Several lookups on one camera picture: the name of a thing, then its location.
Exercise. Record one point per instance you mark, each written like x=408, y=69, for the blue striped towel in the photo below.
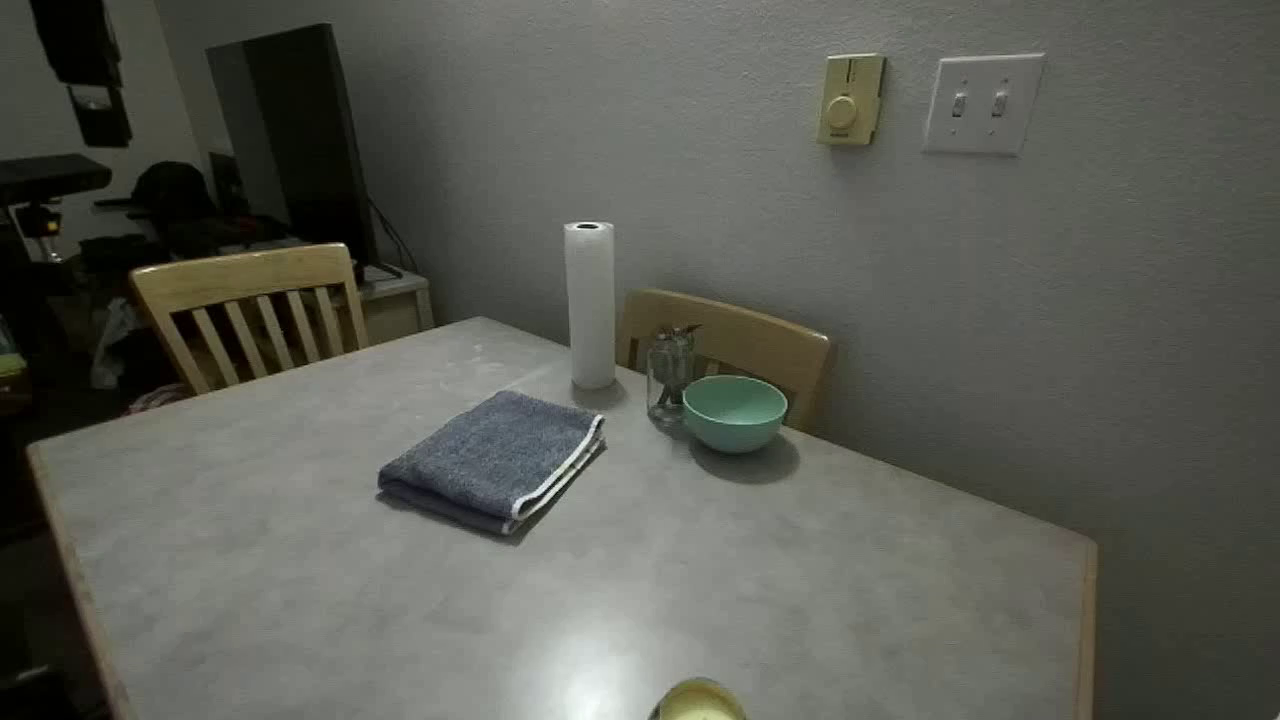
x=492, y=464

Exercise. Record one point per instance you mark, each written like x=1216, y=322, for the white paper towel roll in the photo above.
x=588, y=273

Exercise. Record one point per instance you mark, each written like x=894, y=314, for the clear glass jar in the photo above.
x=668, y=369

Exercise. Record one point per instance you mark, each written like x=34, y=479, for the teal green bowl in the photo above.
x=733, y=414

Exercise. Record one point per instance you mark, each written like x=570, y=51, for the white side cabinet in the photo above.
x=397, y=303

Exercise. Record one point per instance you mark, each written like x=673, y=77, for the yellow lidded jar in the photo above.
x=698, y=703

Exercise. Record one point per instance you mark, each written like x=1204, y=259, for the yellow thermostat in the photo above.
x=852, y=99

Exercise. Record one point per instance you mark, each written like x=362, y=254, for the wooden slatted chair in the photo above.
x=254, y=314

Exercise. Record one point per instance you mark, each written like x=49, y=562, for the black monitor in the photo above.
x=294, y=142

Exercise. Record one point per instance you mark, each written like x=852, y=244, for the dark hanging object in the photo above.
x=87, y=62

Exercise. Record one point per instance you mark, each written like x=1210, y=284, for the wooden chair by wall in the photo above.
x=733, y=336

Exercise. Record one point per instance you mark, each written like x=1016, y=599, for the white light switch plate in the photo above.
x=982, y=104

